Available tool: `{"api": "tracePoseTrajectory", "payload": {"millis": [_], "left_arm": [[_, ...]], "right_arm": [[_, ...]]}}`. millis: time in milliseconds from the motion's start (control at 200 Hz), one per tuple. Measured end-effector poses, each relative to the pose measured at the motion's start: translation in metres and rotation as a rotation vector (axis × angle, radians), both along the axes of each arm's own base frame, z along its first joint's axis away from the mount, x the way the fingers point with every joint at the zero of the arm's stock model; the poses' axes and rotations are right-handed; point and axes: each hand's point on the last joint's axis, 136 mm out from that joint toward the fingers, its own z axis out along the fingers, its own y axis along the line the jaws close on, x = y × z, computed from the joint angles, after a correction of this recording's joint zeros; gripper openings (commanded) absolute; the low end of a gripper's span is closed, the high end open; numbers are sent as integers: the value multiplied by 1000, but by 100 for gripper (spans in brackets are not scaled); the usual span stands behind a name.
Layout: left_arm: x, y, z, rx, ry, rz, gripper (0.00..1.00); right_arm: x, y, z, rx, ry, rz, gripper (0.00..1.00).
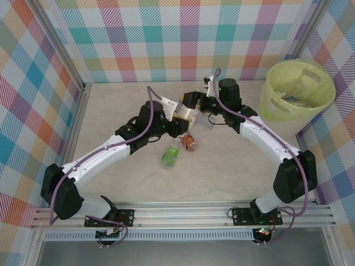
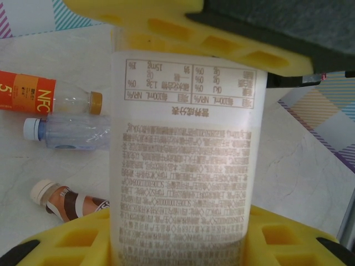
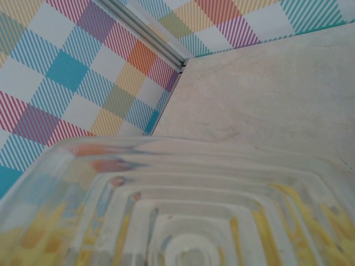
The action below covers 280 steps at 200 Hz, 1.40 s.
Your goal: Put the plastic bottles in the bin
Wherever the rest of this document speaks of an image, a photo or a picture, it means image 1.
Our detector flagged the grey metal shelf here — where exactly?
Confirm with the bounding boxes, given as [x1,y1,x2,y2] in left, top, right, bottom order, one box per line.
[35,240,333,266]

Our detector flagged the aluminium mounting rail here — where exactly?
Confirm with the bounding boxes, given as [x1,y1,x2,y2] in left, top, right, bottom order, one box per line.
[32,199,337,230]

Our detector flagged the right aluminium corner post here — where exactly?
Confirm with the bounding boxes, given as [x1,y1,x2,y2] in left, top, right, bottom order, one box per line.
[287,0,332,60]

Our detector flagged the brown coffee label bottle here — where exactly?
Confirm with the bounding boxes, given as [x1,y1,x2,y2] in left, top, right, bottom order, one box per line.
[180,132,199,152]

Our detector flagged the left aluminium corner post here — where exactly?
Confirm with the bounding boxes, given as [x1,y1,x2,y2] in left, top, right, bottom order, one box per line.
[34,0,94,94]

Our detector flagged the green label plastic bottle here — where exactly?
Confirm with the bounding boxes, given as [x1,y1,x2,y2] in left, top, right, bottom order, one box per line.
[160,146,180,169]

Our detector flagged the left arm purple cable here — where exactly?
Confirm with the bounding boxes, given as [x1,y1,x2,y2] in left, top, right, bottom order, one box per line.
[49,85,129,249]

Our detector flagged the controller circuit board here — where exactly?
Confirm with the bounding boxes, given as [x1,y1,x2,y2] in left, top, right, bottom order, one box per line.
[95,227,123,239]
[253,227,274,239]

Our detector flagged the long clear plastic bottle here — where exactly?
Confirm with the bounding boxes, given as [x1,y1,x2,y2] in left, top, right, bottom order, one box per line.
[194,110,215,130]

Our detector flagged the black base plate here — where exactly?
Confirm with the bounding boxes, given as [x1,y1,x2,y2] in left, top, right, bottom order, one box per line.
[231,207,284,227]
[84,209,136,228]

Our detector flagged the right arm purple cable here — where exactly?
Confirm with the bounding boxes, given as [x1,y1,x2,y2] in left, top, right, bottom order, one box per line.
[213,68,310,246]

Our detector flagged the left aluminium side rail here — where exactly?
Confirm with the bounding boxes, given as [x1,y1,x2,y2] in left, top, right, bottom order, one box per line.
[47,82,94,208]

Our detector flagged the left controller circuit board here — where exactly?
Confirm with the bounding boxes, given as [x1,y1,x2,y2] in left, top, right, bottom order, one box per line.
[95,227,123,239]

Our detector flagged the right controller circuit board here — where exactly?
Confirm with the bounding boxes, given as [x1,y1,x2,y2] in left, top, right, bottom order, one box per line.
[253,227,274,239]

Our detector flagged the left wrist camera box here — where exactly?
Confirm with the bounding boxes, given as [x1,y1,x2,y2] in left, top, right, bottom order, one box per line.
[159,95,181,121]

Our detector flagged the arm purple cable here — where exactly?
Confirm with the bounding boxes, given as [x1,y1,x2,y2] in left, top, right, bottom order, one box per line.
[49,85,129,249]
[213,68,310,246]

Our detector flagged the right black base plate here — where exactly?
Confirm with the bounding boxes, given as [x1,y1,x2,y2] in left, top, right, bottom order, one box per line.
[231,207,284,227]

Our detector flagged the light green plastic bin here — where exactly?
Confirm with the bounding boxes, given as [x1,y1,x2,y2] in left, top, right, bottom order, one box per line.
[260,59,337,122]

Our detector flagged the aluminium corner post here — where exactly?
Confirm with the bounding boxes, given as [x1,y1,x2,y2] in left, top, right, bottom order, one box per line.
[287,0,332,60]
[34,0,94,94]

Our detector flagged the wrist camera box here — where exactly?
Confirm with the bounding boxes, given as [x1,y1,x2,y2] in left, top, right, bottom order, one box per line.
[202,75,216,90]
[159,95,181,121]

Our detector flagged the white slotted cable duct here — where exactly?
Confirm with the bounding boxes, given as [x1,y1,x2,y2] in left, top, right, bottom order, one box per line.
[43,231,255,242]

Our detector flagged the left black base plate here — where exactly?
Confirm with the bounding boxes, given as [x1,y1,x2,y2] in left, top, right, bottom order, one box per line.
[84,209,136,228]

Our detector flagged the white plastic bin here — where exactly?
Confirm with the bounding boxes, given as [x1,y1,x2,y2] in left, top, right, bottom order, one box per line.
[259,59,337,139]

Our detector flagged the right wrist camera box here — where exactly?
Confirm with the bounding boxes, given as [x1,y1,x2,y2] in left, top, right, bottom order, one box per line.
[202,75,216,90]

